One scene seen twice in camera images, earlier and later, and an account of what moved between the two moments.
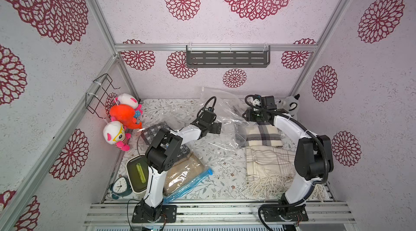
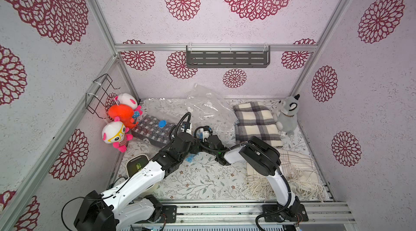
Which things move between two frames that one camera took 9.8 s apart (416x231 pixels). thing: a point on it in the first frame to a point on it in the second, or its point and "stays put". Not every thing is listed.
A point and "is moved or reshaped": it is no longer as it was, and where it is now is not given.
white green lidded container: [138, 171] stays put
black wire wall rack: [94, 99] stays put
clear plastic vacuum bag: [236, 126] is moved or reshaped
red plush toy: [124, 114] stays put
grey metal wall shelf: [200, 56] stays put
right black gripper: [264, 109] to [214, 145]
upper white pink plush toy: [127, 99] stays put
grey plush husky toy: [290, 104] stays put
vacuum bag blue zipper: [184, 174] to [155, 129]
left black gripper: [215, 130] to [194, 144]
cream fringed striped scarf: [271, 171] stays put
